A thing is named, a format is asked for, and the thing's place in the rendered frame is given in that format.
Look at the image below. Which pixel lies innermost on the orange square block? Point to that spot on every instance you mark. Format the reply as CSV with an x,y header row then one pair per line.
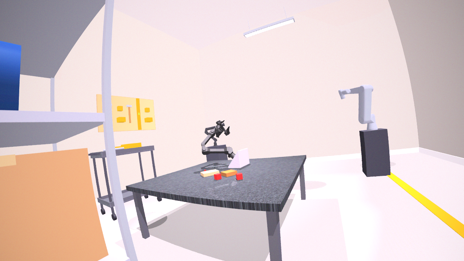
x,y
228,173

